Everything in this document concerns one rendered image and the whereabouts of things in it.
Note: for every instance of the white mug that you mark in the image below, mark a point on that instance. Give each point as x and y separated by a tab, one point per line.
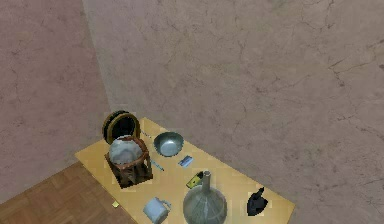
155	209

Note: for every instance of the grey metal bowl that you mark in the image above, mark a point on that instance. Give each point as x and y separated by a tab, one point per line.
168	144

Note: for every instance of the black round plate gold rim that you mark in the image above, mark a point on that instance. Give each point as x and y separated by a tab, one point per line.
122	124

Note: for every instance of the yellow wooden table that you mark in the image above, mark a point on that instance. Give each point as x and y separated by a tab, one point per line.
173	186

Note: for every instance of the white round plate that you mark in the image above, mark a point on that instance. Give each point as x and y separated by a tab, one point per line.
125	150

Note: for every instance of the brown wooden rack stand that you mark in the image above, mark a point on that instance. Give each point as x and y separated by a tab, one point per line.
133	170

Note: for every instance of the grey glass flask vase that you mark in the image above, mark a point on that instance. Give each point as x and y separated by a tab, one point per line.
204	204

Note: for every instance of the black small statue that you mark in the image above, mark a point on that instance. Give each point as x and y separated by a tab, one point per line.
255	202

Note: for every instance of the small yellow scrap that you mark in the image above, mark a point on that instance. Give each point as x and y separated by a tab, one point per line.
115	204

